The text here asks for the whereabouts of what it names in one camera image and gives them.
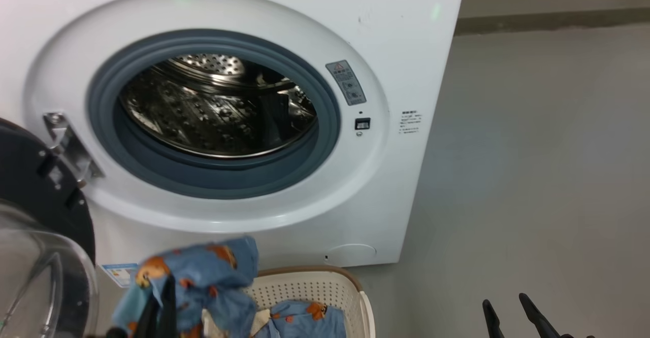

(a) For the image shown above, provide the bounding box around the blue bear print garment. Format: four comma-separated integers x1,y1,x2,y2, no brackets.
112,235,259,338

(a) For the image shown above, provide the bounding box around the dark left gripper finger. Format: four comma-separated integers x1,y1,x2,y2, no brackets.
133,297,159,338
158,275,178,338

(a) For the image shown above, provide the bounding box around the cream perforated laundry basket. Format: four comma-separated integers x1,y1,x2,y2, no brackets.
202,265,376,338

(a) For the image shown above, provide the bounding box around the blue energy label sticker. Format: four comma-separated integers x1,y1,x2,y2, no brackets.
100,263,139,289

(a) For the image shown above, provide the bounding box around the round white filter cover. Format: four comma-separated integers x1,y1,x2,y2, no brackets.
325,244,377,267

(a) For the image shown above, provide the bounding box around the white washing machine body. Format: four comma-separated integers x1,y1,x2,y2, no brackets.
0,0,467,279

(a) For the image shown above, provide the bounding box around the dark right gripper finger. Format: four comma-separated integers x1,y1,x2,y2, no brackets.
518,292,575,338
482,299,507,338

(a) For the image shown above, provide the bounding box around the steel washing drum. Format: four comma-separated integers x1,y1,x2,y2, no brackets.
119,54,318,159

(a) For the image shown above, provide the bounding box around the grey warning sticker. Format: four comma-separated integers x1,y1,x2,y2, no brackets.
326,60,367,107

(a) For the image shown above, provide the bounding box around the black glass washing machine door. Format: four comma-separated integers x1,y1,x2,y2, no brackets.
0,117,100,338

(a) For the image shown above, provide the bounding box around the grey rubber door gasket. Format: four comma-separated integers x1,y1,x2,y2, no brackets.
86,28,342,200

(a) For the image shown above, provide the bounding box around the metal door hinge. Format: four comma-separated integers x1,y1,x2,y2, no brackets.
43,112,105,187

